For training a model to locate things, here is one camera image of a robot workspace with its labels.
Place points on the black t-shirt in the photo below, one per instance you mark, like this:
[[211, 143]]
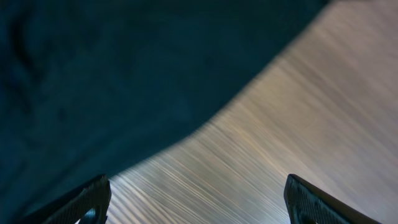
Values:
[[94, 87]]

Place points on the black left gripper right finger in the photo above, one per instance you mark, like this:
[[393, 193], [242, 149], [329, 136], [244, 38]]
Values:
[[307, 204]]

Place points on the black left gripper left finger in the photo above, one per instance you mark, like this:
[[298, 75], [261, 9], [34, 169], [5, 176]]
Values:
[[86, 204]]

